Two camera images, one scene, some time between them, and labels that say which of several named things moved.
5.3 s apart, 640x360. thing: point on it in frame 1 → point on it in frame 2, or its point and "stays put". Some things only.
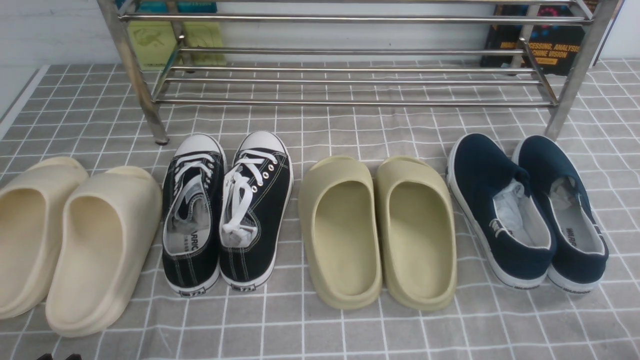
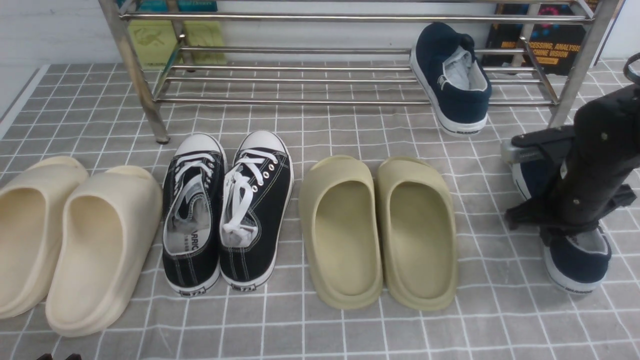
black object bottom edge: (49, 356) stays put
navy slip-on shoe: (502, 213) → (457, 86)
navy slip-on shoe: (579, 254) stays put
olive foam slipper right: (417, 233) stays put
